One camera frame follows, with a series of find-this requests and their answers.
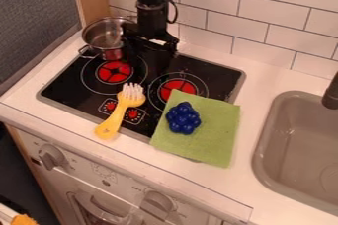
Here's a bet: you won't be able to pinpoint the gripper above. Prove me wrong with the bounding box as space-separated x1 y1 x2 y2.
120 22 182 71

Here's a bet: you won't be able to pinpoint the silver pot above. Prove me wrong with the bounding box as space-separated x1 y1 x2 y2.
77 16 137 61

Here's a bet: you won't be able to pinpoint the yellow brush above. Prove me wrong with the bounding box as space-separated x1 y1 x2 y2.
93 82 148 140

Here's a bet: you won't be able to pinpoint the blue toy grapes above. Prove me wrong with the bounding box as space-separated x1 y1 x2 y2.
164 101 203 135

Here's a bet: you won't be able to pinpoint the toy stove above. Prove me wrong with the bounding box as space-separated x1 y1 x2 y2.
36 45 247 144

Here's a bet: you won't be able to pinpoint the green cloth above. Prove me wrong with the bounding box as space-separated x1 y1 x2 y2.
148 89 242 170

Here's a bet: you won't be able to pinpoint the toy sink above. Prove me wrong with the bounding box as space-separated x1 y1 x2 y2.
250 90 338 217

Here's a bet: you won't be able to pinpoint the tap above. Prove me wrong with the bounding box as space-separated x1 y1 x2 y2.
320 70 338 111

